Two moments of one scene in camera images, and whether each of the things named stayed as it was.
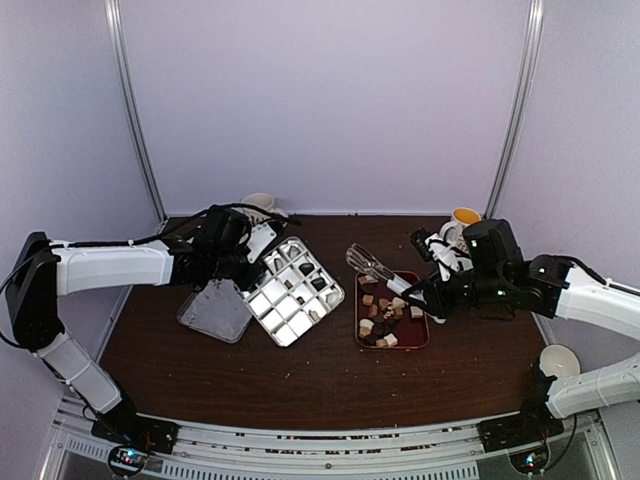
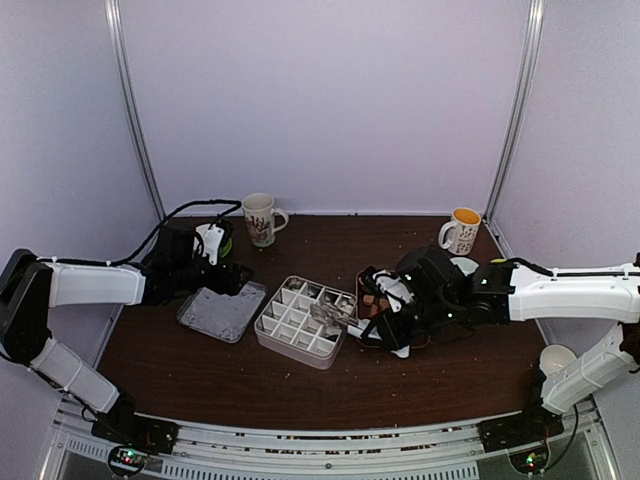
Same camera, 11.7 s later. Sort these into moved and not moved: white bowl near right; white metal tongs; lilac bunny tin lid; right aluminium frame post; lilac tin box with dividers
Moved: white metal tongs; lilac tin box with dividers
Not moved: white bowl near right; right aluminium frame post; lilac bunny tin lid
